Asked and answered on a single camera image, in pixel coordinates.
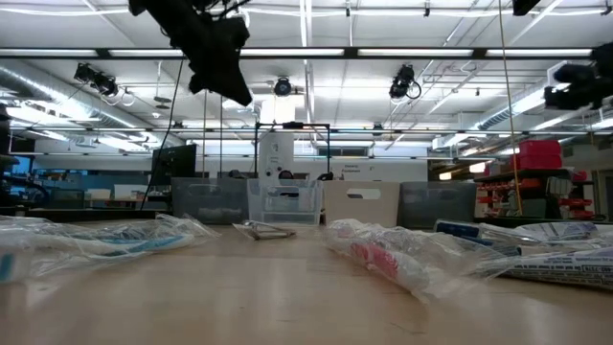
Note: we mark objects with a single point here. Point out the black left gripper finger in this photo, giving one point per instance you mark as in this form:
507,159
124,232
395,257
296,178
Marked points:
225,81

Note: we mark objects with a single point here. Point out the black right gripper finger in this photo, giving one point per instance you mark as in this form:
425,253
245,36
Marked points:
562,97

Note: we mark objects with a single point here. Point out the silver nail clipper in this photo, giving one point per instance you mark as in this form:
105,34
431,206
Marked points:
268,234

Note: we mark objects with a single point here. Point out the black razor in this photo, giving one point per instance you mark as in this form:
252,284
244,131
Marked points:
455,229

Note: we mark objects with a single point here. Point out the blue white toothbrush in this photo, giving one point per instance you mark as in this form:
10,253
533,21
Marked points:
143,245

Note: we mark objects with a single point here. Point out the pink toothbrush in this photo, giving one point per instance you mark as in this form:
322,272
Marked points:
378,259

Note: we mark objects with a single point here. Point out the shelf with red bins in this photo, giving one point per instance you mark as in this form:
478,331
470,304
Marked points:
538,153

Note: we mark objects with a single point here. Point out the white pillar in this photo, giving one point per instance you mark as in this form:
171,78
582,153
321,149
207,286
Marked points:
276,153

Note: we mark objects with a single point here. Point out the person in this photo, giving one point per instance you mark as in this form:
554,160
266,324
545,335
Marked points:
286,175
237,174

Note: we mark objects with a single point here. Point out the black computer monitor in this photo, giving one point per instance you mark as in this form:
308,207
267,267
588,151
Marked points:
174,163

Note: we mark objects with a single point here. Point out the smoky grey plastic bin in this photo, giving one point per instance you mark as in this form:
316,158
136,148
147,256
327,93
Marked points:
206,196
440,206

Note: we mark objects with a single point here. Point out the black overhead light bar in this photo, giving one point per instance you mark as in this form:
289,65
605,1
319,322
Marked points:
349,52

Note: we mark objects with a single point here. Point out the clear plastic bin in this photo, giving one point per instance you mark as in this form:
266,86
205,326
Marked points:
287,211

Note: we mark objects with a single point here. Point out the white plastic bin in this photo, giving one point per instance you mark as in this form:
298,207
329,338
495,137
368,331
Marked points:
335,211

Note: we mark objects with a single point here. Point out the black tubular stand frame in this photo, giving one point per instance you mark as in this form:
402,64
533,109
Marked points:
292,125

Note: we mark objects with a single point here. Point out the silver ceiling duct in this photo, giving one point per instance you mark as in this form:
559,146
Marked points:
48,93

